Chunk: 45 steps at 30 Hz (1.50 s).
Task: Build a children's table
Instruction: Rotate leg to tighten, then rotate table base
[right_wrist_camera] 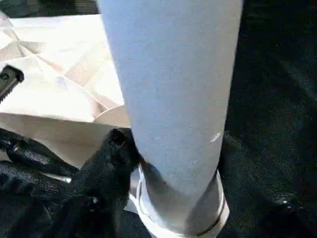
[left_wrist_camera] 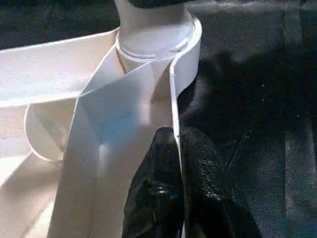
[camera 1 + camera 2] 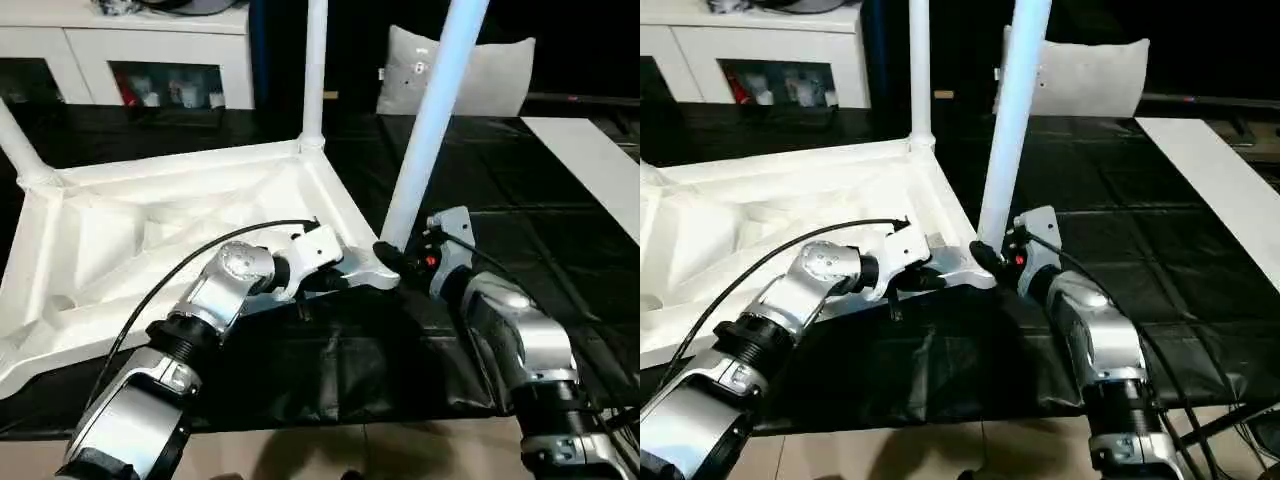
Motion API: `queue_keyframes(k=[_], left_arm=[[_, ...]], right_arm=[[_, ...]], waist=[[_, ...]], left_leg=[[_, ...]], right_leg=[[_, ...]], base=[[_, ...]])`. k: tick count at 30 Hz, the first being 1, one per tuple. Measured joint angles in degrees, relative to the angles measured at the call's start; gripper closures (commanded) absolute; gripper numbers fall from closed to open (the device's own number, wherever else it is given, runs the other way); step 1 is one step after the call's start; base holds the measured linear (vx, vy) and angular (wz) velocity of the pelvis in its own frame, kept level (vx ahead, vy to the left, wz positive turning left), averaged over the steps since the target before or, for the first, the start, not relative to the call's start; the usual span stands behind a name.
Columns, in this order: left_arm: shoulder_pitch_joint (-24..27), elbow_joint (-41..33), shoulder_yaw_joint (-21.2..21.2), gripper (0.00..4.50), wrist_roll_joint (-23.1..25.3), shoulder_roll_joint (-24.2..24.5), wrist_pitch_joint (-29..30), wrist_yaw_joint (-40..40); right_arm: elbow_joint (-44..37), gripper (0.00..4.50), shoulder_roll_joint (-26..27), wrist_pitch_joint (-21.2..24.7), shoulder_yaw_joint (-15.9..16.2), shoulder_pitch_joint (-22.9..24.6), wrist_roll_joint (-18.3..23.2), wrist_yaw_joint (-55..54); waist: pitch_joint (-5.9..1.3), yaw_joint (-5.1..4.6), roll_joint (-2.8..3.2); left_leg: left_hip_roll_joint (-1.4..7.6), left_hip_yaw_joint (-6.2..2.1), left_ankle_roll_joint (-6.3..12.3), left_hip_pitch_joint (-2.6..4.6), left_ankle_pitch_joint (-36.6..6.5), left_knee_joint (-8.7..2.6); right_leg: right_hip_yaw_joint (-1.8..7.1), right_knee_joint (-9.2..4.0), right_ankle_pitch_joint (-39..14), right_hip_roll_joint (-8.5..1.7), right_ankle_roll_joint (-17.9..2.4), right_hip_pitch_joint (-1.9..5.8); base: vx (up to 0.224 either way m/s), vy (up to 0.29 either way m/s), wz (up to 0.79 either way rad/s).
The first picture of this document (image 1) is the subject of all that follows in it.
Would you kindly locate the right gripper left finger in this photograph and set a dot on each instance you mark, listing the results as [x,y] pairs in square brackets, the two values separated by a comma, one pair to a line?
[104,188]

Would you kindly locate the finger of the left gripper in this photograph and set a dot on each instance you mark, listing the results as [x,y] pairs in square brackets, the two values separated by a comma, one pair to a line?
[32,158]
[10,81]

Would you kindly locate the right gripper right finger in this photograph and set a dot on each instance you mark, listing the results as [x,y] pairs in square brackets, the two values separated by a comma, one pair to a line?
[260,198]

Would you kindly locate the white plastic table top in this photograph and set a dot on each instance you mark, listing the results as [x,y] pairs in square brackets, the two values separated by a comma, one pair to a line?
[62,62]

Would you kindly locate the white plastic table leg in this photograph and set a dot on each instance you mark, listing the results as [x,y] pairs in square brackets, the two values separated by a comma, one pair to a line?
[173,86]

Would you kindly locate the black quilted mat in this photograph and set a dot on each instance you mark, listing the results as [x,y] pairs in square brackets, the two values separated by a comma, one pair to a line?
[272,86]

